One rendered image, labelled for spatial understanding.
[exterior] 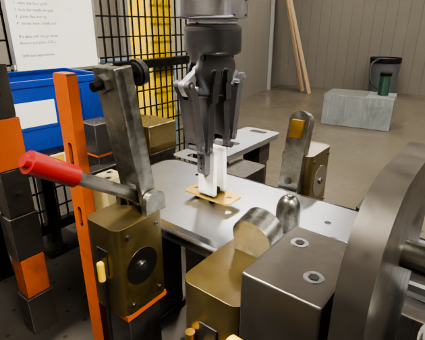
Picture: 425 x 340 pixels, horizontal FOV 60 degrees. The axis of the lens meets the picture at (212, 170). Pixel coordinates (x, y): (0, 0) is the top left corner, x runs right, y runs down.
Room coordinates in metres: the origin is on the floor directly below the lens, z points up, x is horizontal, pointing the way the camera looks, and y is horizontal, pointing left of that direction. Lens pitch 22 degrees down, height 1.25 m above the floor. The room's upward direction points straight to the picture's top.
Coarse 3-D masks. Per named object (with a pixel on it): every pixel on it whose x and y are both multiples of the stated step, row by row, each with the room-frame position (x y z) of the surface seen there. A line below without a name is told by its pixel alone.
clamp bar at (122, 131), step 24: (96, 72) 0.38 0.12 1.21; (120, 72) 0.36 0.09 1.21; (144, 72) 0.39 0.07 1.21; (120, 96) 0.36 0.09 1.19; (120, 120) 0.37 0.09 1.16; (120, 144) 0.38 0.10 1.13; (144, 144) 0.38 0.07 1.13; (120, 168) 0.39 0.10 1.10; (144, 168) 0.38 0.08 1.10; (144, 192) 0.38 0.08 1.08
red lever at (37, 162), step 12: (24, 156) 0.30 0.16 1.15; (36, 156) 0.30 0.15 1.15; (48, 156) 0.31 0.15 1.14; (24, 168) 0.30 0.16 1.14; (36, 168) 0.30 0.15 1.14; (48, 168) 0.30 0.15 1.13; (60, 168) 0.31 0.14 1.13; (72, 168) 0.32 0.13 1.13; (48, 180) 0.31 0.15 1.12; (60, 180) 0.31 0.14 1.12; (72, 180) 0.32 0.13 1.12; (84, 180) 0.33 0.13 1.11; (96, 180) 0.34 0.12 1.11; (108, 180) 0.36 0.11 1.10; (108, 192) 0.35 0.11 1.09; (120, 192) 0.36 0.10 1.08; (132, 192) 0.38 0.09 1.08
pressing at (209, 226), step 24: (168, 168) 0.65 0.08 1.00; (192, 168) 0.65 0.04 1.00; (168, 192) 0.54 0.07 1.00; (240, 192) 0.54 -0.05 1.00; (264, 192) 0.54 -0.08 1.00; (288, 192) 0.54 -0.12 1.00; (168, 216) 0.46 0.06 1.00; (192, 216) 0.46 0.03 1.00; (216, 216) 0.46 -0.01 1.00; (240, 216) 0.46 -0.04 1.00; (312, 216) 0.46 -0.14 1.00; (336, 216) 0.46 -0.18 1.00; (192, 240) 0.40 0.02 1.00; (216, 240) 0.40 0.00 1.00; (408, 288) 0.30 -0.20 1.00
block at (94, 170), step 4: (104, 164) 0.67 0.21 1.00; (108, 164) 0.67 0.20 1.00; (112, 164) 0.67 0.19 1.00; (92, 168) 0.65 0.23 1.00; (96, 168) 0.65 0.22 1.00; (100, 168) 0.65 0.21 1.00; (104, 168) 0.65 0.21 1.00; (108, 168) 0.66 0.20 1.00; (112, 168) 0.66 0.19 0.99; (116, 168) 0.67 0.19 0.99; (92, 172) 0.63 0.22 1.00; (96, 172) 0.64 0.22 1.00; (100, 172) 0.64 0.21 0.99
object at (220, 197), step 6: (192, 186) 0.53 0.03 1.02; (192, 192) 0.51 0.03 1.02; (198, 192) 0.51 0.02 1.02; (222, 192) 0.51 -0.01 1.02; (228, 192) 0.51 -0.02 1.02; (210, 198) 0.49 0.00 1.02; (216, 198) 0.49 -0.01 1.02; (222, 198) 0.49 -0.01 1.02; (234, 198) 0.49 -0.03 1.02; (240, 198) 0.49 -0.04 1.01; (222, 204) 0.47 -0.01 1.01; (228, 204) 0.47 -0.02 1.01
